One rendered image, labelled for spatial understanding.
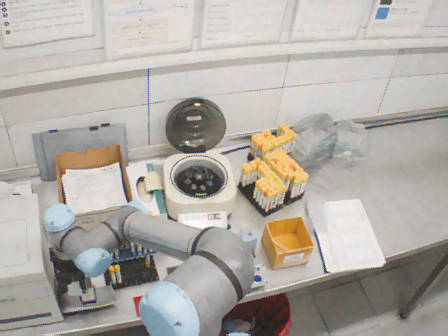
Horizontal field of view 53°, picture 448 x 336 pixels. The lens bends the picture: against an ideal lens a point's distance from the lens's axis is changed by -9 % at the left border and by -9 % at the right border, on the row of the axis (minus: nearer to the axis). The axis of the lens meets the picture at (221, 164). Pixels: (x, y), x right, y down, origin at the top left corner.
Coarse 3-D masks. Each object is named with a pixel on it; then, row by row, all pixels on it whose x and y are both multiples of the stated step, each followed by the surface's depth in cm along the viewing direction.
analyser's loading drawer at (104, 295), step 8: (96, 288) 143; (104, 288) 143; (112, 288) 141; (64, 296) 140; (72, 296) 140; (80, 296) 137; (96, 296) 138; (104, 296) 141; (112, 296) 141; (64, 304) 138; (72, 304) 138; (80, 304) 138; (88, 304) 138; (96, 304) 139; (104, 304) 139; (112, 304) 140; (64, 312) 136
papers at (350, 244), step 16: (336, 208) 178; (352, 208) 178; (336, 224) 173; (352, 224) 173; (368, 224) 174; (320, 240) 167; (336, 240) 167; (352, 240) 168; (368, 240) 168; (336, 256) 163; (352, 256) 163; (368, 256) 163; (336, 272) 159
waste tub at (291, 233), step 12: (300, 216) 163; (264, 228) 161; (276, 228) 164; (288, 228) 166; (300, 228) 164; (264, 240) 163; (276, 240) 166; (288, 240) 167; (300, 240) 165; (276, 252) 152; (288, 252) 152; (300, 252) 155; (276, 264) 156; (288, 264) 158
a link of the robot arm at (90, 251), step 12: (72, 228) 109; (96, 228) 110; (108, 228) 110; (72, 240) 107; (84, 240) 107; (96, 240) 108; (108, 240) 109; (72, 252) 106; (84, 252) 105; (96, 252) 105; (108, 252) 110; (84, 264) 104; (96, 264) 105; (108, 264) 109; (96, 276) 107
